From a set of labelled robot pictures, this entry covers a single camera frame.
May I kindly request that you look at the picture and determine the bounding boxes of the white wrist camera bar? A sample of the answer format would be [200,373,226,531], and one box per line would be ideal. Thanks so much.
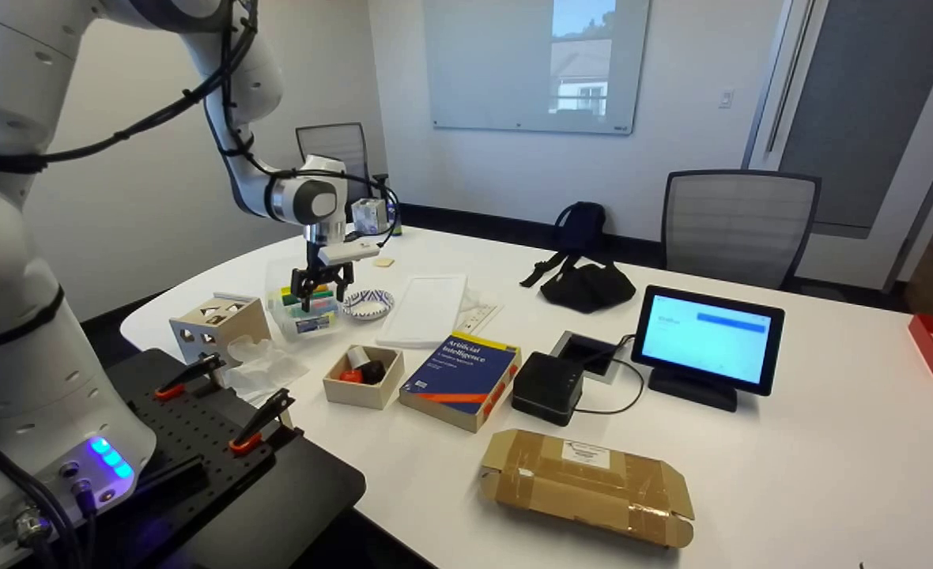
[317,237,382,268]

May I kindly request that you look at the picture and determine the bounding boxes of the black power cable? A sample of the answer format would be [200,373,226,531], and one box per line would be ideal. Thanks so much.
[579,330,649,418]

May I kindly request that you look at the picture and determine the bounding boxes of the small wooden tray box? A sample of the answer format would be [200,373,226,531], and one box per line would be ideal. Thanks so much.
[318,340,409,411]

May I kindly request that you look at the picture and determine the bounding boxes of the grey glass door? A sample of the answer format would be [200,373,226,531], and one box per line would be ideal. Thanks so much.
[745,0,933,295]

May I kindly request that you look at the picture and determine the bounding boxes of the black orange clamp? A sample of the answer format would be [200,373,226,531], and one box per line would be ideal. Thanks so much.
[226,385,299,458]
[152,350,226,404]

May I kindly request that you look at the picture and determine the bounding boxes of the table power outlet panel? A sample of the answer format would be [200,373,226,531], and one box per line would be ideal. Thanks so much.
[551,327,621,379]

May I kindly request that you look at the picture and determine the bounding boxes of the blue book with orange stripe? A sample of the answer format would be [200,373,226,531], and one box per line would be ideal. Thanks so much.
[396,327,526,436]

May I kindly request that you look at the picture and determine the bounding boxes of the clear plastic bag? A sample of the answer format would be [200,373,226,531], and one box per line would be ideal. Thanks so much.
[208,336,313,404]

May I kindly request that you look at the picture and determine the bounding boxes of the grey mesh office chair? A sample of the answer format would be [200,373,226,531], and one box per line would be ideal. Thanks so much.
[292,120,388,231]
[658,166,822,295]

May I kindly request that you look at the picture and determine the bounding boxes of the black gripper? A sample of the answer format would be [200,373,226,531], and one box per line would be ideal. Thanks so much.
[288,250,359,316]

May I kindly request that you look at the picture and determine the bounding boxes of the black bag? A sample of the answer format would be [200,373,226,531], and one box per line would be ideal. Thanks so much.
[518,200,638,316]

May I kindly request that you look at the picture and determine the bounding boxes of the clear container of coloured blocks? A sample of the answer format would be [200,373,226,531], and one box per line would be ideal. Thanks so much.
[266,264,345,340]

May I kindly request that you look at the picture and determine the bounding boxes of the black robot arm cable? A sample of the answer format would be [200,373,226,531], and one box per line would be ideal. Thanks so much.
[0,0,402,250]

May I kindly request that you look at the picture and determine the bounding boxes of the black mounting board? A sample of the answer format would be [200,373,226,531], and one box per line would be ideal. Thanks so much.
[83,344,367,569]

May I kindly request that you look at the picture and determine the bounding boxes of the glass whiteboard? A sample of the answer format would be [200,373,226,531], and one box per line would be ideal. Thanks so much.
[423,0,656,140]

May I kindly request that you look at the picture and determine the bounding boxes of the black tablet with blue screen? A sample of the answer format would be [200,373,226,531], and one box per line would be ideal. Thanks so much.
[628,280,789,414]

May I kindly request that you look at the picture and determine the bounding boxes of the black cube device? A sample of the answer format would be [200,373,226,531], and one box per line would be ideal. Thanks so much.
[509,350,584,429]

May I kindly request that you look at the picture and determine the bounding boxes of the clear tissue box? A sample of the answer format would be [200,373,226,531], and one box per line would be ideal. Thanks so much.
[350,196,388,237]

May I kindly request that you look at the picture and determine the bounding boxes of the brown cardboard box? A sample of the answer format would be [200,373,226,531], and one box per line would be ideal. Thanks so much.
[474,425,700,551]

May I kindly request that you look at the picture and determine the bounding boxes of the wooden shape sorter cube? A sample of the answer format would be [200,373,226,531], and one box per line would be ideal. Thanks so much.
[169,297,274,373]

